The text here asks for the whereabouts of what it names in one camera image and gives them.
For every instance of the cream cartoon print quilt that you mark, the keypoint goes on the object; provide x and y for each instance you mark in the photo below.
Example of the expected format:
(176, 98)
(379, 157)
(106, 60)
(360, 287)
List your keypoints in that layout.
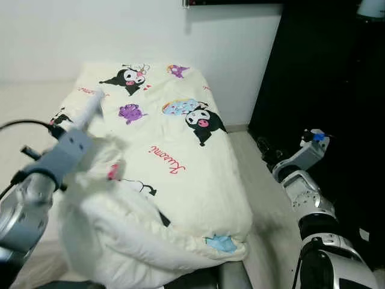
(180, 162)

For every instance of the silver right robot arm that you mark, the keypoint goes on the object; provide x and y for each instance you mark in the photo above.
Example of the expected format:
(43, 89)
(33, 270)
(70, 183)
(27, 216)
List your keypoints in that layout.
(316, 205)

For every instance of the black wardrobe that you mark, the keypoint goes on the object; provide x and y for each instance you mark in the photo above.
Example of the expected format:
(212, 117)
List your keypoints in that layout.
(325, 72)

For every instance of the small white tag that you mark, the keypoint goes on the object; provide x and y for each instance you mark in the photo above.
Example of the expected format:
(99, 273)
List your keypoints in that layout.
(364, 235)

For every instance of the dark window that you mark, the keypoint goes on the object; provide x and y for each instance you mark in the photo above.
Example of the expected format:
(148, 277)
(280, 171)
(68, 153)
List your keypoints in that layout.
(234, 2)

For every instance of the pale blue rounded object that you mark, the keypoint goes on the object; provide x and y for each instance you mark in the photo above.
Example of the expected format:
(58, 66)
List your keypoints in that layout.
(373, 8)

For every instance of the bed with beige sheet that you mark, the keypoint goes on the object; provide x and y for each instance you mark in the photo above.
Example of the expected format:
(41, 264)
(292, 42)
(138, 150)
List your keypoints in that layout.
(30, 102)

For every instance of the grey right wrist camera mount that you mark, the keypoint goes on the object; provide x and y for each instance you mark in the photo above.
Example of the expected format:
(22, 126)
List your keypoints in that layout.
(304, 156)

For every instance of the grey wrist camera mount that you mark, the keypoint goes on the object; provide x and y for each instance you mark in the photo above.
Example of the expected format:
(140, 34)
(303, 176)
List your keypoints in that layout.
(63, 156)
(304, 156)

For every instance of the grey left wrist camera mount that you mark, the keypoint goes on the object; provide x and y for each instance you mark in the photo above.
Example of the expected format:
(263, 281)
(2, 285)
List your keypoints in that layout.
(63, 156)

